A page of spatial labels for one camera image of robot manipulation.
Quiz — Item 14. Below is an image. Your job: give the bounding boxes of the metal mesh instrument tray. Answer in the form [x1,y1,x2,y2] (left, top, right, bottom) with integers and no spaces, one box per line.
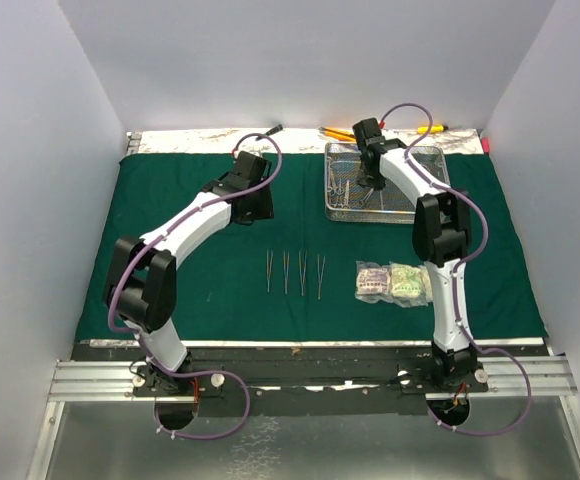
[322,141,454,226]

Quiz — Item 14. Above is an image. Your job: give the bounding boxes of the steel scissors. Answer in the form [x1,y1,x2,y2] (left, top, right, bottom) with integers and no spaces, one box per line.
[341,180,350,209]

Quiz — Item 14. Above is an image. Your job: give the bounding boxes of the curved tip steel tweezers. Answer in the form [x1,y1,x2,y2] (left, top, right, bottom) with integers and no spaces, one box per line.
[266,249,274,293]

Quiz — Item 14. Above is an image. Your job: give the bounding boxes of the dark green surgical drape cloth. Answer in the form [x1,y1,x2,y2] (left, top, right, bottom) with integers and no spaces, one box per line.
[76,153,546,342]

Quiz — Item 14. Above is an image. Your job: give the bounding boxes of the pink packet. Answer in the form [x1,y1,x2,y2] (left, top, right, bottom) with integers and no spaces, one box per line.
[355,261,391,304]

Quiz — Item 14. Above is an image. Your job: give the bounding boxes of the green gauze packet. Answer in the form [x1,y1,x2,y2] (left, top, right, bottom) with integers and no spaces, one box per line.
[390,263,428,308]
[419,265,433,303]

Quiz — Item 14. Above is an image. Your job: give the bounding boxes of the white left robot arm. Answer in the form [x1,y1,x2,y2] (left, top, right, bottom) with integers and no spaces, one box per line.
[104,151,280,395]

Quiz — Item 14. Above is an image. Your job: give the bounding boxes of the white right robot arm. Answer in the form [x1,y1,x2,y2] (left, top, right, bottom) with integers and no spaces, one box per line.
[353,118,477,391]

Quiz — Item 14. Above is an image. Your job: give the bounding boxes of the green black screwdriver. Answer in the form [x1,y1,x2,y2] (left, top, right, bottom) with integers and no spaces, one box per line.
[266,124,283,136]

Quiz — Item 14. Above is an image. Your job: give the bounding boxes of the red object at table edge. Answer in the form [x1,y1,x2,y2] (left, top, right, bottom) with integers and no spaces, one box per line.
[481,137,490,154]

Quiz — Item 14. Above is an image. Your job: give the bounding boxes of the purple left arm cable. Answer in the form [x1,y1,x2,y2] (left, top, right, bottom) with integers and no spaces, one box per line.
[107,132,252,442]

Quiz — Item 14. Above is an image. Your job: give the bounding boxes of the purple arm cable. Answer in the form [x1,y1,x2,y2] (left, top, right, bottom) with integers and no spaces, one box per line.
[379,102,534,437]
[107,132,252,442]

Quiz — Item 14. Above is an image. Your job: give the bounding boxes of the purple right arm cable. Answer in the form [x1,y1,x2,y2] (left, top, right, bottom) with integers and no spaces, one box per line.
[379,102,534,437]

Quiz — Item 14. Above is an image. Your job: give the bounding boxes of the yellow handled screwdriver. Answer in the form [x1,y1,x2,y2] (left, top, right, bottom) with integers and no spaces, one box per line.
[417,124,449,135]

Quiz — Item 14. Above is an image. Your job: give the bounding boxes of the aluminium front rail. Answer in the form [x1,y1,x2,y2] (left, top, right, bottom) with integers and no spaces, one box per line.
[48,356,577,403]

